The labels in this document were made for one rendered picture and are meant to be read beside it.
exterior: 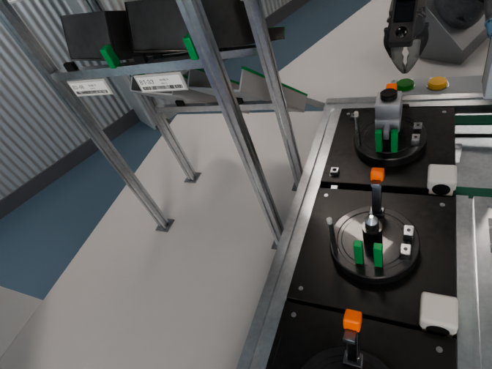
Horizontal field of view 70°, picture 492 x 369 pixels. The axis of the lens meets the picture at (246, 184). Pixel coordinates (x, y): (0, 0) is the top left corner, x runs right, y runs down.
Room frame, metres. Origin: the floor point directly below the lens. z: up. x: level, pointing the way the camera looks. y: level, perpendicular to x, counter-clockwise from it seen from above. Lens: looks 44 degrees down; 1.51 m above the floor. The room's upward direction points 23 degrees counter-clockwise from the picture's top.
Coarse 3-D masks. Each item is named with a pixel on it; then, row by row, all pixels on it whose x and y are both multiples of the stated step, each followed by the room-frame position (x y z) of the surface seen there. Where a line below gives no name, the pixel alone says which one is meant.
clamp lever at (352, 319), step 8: (352, 312) 0.18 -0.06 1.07; (360, 312) 0.18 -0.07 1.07; (344, 320) 0.17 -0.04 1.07; (352, 320) 0.17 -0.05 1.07; (360, 320) 0.17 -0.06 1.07; (344, 328) 0.17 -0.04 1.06; (352, 328) 0.16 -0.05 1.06; (360, 328) 0.16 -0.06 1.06; (344, 336) 0.16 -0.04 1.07; (352, 336) 0.15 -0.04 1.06; (352, 344) 0.16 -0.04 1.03; (352, 352) 0.15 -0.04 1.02; (352, 360) 0.15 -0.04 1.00
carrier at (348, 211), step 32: (320, 192) 0.46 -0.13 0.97; (352, 192) 0.43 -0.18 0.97; (320, 224) 0.39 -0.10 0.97; (352, 224) 0.35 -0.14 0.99; (384, 224) 0.32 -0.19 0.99; (416, 224) 0.31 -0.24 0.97; (448, 224) 0.29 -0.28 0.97; (320, 256) 0.33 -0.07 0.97; (352, 256) 0.29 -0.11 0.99; (384, 256) 0.27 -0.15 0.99; (416, 256) 0.25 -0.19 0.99; (448, 256) 0.24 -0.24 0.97; (320, 288) 0.27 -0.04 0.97; (352, 288) 0.25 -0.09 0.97; (384, 288) 0.23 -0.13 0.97; (416, 288) 0.21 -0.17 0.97; (448, 288) 0.20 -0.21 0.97; (384, 320) 0.19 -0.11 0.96; (416, 320) 0.17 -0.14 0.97; (448, 320) 0.15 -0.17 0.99
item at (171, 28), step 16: (144, 0) 0.59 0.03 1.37; (160, 0) 0.57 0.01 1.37; (208, 0) 0.56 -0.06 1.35; (224, 0) 0.58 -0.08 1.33; (128, 16) 0.62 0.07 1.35; (144, 16) 0.59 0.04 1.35; (160, 16) 0.57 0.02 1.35; (176, 16) 0.54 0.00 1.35; (208, 16) 0.55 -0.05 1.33; (224, 16) 0.58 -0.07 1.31; (240, 16) 0.60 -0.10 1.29; (144, 32) 0.59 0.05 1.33; (160, 32) 0.56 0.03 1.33; (176, 32) 0.54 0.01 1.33; (224, 32) 0.57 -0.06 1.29; (240, 32) 0.59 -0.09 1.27; (272, 32) 0.66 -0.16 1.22; (144, 48) 0.59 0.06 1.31; (160, 48) 0.56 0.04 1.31; (176, 48) 0.53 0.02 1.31
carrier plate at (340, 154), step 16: (352, 112) 0.65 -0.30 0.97; (368, 112) 0.63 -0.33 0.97; (416, 112) 0.56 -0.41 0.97; (432, 112) 0.54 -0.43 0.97; (448, 112) 0.52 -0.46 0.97; (336, 128) 0.62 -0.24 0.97; (352, 128) 0.60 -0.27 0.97; (432, 128) 0.50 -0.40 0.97; (448, 128) 0.48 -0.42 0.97; (336, 144) 0.57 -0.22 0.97; (352, 144) 0.55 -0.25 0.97; (432, 144) 0.46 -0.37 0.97; (448, 144) 0.44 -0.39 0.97; (336, 160) 0.52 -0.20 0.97; (352, 160) 0.50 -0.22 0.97; (416, 160) 0.44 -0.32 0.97; (432, 160) 0.42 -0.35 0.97; (448, 160) 0.41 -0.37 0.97; (336, 176) 0.48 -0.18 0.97; (352, 176) 0.46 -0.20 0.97; (368, 176) 0.45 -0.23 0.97; (384, 176) 0.43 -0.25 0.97; (400, 176) 0.42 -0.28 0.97; (416, 176) 0.40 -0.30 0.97; (384, 192) 0.41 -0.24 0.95; (400, 192) 0.39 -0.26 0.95; (416, 192) 0.38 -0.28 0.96
